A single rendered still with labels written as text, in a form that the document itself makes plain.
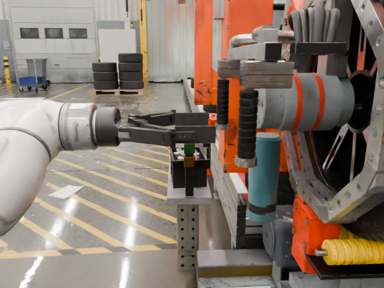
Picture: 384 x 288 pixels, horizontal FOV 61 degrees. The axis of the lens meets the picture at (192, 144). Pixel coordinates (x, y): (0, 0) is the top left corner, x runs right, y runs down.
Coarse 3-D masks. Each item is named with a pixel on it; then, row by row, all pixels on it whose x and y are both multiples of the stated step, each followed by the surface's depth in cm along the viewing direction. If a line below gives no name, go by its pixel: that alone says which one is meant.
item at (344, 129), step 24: (360, 24) 89; (360, 48) 79; (312, 72) 102; (360, 72) 79; (360, 96) 86; (360, 120) 86; (312, 144) 103; (336, 144) 92; (360, 144) 81; (336, 168) 96; (360, 168) 82; (336, 192) 88
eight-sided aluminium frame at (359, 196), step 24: (312, 0) 81; (360, 0) 60; (288, 48) 99; (288, 144) 100; (288, 168) 100; (312, 168) 96; (312, 192) 84; (360, 192) 61; (336, 216) 71; (360, 216) 71
